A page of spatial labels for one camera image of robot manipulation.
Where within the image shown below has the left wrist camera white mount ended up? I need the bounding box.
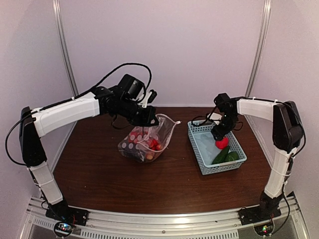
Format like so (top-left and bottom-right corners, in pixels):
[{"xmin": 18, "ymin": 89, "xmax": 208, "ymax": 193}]
[{"xmin": 138, "ymin": 90, "xmax": 158, "ymax": 108}]

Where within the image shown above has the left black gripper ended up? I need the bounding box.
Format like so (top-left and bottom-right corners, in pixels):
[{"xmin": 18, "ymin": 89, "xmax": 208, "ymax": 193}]
[{"xmin": 118, "ymin": 97, "xmax": 159, "ymax": 126}]

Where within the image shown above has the front aluminium rail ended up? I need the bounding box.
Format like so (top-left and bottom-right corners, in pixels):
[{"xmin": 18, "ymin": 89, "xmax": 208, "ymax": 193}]
[{"xmin": 18, "ymin": 203, "xmax": 310, "ymax": 239}]

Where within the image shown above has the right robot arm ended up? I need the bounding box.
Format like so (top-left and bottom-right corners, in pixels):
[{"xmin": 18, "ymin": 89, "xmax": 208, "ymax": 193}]
[{"xmin": 211, "ymin": 93, "xmax": 306, "ymax": 220}]

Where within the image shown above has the right round circuit board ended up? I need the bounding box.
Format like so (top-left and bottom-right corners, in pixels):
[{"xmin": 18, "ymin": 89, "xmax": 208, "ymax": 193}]
[{"xmin": 254, "ymin": 222, "xmax": 274, "ymax": 237}]

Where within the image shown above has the right aluminium frame post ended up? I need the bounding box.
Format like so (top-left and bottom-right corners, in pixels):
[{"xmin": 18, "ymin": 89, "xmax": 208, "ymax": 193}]
[{"xmin": 245, "ymin": 0, "xmax": 272, "ymax": 98}]

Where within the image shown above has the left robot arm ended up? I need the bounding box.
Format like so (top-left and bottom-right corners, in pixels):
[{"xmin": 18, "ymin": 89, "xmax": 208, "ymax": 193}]
[{"xmin": 19, "ymin": 74, "xmax": 159, "ymax": 221}]

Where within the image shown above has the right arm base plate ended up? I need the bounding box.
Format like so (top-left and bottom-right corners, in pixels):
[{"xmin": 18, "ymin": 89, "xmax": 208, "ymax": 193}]
[{"xmin": 238, "ymin": 206, "xmax": 282, "ymax": 225}]

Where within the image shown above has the clear zip top bag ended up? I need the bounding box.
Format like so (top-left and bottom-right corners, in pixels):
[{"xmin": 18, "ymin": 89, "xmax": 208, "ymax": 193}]
[{"xmin": 118, "ymin": 114, "xmax": 181, "ymax": 163}]

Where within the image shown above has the right black cable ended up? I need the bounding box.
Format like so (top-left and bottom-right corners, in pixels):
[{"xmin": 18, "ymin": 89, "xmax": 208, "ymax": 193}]
[{"xmin": 191, "ymin": 107, "xmax": 222, "ymax": 127}]

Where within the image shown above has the green pepper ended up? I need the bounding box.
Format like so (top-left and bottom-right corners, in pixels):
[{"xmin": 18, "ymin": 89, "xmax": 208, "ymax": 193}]
[{"xmin": 224, "ymin": 151, "xmax": 239, "ymax": 162}]

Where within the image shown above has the black cable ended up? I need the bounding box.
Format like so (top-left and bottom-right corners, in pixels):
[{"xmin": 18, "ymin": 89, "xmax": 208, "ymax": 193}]
[
  {"xmin": 191, "ymin": 107, "xmax": 222, "ymax": 127},
  {"xmin": 5, "ymin": 62, "xmax": 153, "ymax": 166}
]

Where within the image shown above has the left aluminium frame post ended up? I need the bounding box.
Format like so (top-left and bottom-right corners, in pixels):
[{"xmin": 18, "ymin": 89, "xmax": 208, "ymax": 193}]
[{"xmin": 52, "ymin": 0, "xmax": 79, "ymax": 96}]

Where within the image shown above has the left black cable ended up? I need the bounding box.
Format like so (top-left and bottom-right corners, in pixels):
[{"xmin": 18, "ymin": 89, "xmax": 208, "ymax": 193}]
[{"xmin": 5, "ymin": 62, "xmax": 153, "ymax": 166}]

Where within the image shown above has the round circuit board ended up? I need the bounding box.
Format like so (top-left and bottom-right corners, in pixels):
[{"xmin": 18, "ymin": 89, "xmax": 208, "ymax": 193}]
[
  {"xmin": 53, "ymin": 222, "xmax": 74, "ymax": 237},
  {"xmin": 254, "ymin": 222, "xmax": 274, "ymax": 237}
]

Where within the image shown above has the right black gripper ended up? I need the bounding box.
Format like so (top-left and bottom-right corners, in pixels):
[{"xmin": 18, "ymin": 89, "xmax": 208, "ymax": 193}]
[{"xmin": 212, "ymin": 113, "xmax": 238, "ymax": 140}]

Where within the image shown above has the left round circuit board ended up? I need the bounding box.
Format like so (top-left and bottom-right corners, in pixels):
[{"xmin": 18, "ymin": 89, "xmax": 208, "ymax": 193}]
[{"xmin": 53, "ymin": 222, "xmax": 74, "ymax": 237}]

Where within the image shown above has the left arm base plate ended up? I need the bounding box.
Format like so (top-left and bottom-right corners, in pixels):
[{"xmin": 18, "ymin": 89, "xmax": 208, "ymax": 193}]
[{"xmin": 45, "ymin": 207, "xmax": 89, "ymax": 226}]

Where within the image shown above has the red lychee fruit bunch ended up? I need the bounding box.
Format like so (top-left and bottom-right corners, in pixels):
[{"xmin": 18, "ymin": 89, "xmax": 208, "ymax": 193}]
[{"xmin": 128, "ymin": 132, "xmax": 164, "ymax": 162}]

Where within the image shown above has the red wax apple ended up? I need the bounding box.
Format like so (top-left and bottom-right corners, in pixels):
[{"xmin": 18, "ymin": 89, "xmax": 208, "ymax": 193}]
[{"xmin": 215, "ymin": 137, "xmax": 229, "ymax": 150}]

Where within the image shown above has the light blue plastic basket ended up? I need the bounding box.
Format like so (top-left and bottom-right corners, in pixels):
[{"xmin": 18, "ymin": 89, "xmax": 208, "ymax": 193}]
[{"xmin": 187, "ymin": 120, "xmax": 247, "ymax": 175}]

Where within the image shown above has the aluminium frame post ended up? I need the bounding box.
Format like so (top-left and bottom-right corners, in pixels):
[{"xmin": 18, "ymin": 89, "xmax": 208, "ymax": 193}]
[
  {"xmin": 245, "ymin": 0, "xmax": 272, "ymax": 98},
  {"xmin": 52, "ymin": 0, "xmax": 79, "ymax": 96}
]

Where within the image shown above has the green cucumber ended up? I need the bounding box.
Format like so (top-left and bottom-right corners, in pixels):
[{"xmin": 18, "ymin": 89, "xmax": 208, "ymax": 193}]
[{"xmin": 212, "ymin": 146, "xmax": 230, "ymax": 164}]

